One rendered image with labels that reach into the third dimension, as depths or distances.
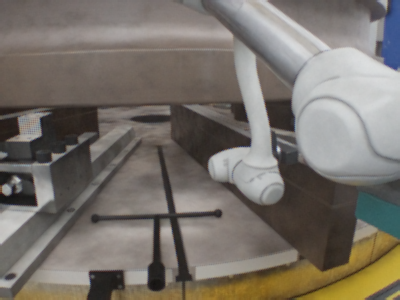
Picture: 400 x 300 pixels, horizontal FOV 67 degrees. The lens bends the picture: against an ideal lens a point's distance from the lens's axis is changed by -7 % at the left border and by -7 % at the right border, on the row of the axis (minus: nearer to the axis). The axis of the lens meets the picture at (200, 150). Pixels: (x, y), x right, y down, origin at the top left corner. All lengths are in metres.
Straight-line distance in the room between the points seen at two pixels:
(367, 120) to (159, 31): 1.41
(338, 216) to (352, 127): 0.85
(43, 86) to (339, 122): 1.50
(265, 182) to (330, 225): 0.41
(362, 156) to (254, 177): 0.53
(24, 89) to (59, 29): 0.35
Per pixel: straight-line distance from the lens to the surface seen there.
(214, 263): 1.33
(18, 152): 1.52
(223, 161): 1.04
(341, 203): 1.23
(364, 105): 0.43
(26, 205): 1.52
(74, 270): 1.36
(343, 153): 0.43
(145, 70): 1.58
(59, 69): 1.68
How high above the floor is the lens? 1.08
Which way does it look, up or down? 16 degrees down
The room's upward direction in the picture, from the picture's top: straight up
